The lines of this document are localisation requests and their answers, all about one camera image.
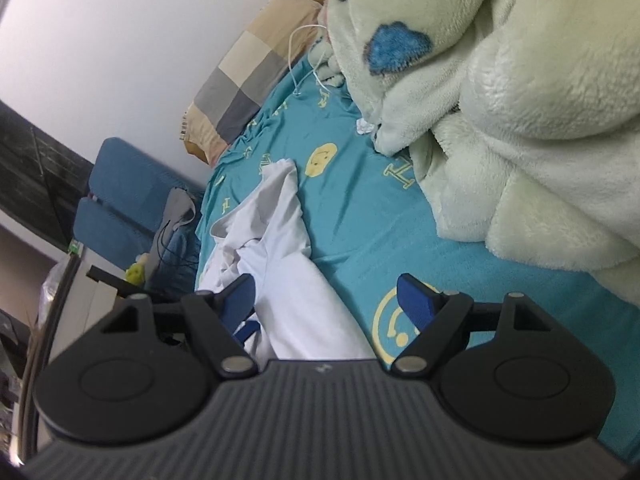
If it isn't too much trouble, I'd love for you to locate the light grey t-shirt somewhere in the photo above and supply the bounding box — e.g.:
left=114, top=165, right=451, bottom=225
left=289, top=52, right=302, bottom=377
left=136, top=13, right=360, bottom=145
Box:
left=198, top=159, right=375, bottom=367

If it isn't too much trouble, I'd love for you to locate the yellow plush toy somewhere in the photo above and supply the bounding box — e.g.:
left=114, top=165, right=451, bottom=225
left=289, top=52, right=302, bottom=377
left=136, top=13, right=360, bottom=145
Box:
left=125, top=252, right=149, bottom=287

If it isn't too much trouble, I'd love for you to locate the grey cloth on chair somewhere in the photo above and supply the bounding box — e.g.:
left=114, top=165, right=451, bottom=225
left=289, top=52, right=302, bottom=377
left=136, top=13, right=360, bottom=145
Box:
left=160, top=188, right=196, bottom=231

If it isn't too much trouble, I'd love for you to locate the teal patterned bed sheet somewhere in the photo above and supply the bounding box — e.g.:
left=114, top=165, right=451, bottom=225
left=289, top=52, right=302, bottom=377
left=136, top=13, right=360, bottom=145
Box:
left=196, top=61, right=639, bottom=462

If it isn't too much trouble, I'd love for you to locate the white desk with black legs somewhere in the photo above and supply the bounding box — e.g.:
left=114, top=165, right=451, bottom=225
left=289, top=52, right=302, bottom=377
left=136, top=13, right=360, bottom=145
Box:
left=10, top=249, right=124, bottom=466

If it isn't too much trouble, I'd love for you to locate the blue covered chair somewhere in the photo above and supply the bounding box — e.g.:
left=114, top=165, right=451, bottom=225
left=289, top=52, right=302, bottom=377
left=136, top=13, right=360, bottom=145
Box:
left=73, top=138, right=204, bottom=300

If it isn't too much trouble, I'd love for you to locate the light green fleece blanket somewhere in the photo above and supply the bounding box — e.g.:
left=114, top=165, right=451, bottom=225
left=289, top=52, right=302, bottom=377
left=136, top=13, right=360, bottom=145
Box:
left=311, top=0, right=639, bottom=304

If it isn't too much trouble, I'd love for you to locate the checkered beige grey pillow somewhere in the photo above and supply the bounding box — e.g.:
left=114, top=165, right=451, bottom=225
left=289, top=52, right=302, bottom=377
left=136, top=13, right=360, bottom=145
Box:
left=180, top=0, right=324, bottom=166

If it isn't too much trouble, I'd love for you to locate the white charging cable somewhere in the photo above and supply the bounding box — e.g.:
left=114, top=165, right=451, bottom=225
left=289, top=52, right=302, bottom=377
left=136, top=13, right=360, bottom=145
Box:
left=288, top=22, right=334, bottom=99

